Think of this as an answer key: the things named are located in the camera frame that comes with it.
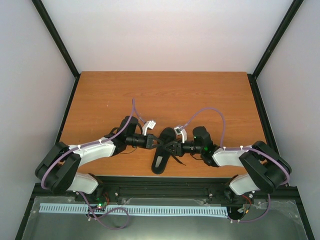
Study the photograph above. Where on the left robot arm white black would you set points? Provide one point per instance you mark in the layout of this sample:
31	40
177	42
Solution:
58	171

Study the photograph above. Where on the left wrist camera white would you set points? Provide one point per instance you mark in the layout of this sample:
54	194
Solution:
148	125

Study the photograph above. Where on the left black frame post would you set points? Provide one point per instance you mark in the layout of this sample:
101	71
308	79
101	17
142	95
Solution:
50	26

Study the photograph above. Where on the light blue cable duct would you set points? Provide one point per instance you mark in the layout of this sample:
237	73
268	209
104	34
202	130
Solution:
136	210

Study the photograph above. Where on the black frame post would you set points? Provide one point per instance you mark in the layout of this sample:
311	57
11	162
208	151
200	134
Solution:
50	26
280	31

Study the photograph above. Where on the black canvas shoe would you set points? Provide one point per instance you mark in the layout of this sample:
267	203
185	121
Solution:
161	157

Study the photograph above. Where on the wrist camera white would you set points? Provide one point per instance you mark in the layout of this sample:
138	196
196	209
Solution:
148	125
180	131

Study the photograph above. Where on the left controller board with leds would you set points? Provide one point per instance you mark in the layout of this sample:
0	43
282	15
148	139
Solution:
101	203

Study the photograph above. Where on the right wiring connector bundle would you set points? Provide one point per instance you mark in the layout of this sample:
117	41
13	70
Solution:
246	206

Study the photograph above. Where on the black shoelace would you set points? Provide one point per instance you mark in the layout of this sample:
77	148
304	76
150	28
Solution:
177	160

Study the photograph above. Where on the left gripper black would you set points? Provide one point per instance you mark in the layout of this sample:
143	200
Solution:
149	142

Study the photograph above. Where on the right black frame post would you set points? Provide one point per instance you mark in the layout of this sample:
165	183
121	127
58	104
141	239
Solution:
280	31

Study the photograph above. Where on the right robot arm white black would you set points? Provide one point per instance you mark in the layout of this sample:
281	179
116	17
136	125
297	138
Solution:
265	169

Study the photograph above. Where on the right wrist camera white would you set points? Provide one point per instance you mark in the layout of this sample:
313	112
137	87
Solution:
180	131

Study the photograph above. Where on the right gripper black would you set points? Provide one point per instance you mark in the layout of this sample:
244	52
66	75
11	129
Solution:
178	146

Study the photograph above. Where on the black aluminium frame base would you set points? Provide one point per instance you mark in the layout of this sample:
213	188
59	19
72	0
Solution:
48	216

